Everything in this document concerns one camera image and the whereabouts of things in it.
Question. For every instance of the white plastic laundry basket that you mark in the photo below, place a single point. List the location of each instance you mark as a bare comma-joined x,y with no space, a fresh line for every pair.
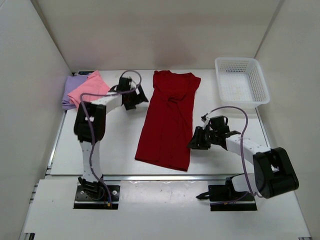
241,82

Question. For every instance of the pink t shirt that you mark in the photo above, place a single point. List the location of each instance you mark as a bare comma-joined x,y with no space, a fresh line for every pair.
94,84

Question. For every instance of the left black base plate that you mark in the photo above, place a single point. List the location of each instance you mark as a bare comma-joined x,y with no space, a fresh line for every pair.
90,201

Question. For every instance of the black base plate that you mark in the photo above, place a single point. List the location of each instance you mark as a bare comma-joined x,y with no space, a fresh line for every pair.
224,198
90,201

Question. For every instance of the red t shirt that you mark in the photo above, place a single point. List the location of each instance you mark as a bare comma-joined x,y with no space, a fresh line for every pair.
168,125

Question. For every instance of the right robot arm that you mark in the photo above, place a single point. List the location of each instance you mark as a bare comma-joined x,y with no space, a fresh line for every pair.
273,173

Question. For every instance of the purple t shirt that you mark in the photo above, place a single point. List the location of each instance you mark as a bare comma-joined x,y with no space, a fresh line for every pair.
72,82

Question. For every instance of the dark label sticker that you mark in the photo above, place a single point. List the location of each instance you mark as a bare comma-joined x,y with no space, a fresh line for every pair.
83,73

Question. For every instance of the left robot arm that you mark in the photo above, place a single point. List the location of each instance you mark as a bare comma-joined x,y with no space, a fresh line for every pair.
90,124

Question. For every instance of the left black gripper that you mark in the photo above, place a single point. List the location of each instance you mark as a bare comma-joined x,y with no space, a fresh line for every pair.
139,98

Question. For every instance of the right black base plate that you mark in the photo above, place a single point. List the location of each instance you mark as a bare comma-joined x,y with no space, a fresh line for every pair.
224,198

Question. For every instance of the aluminium rail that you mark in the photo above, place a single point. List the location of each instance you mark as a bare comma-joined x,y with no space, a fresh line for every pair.
167,177

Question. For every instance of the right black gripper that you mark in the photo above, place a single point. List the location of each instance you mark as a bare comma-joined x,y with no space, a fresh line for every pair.
197,141

